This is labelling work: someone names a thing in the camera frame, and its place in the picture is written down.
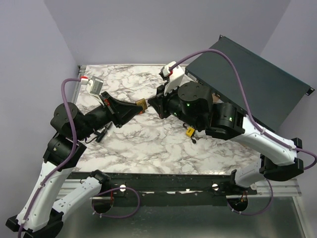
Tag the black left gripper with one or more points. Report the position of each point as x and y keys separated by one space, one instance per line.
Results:
x=121 y=106

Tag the dark network switch box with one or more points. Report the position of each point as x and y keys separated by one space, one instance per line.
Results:
x=269 y=92

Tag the wooden board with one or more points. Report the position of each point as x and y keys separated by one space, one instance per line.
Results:
x=216 y=98

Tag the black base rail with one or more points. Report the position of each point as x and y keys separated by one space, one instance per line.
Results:
x=160 y=190

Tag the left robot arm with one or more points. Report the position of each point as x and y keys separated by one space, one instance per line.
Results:
x=43 y=215

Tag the brass padlock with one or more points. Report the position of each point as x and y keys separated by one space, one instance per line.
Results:
x=144 y=103

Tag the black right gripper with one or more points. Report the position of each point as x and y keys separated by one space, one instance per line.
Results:
x=157 y=101

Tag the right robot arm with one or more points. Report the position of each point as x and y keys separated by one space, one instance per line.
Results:
x=192 y=103

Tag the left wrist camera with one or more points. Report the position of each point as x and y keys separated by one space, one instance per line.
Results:
x=92 y=85

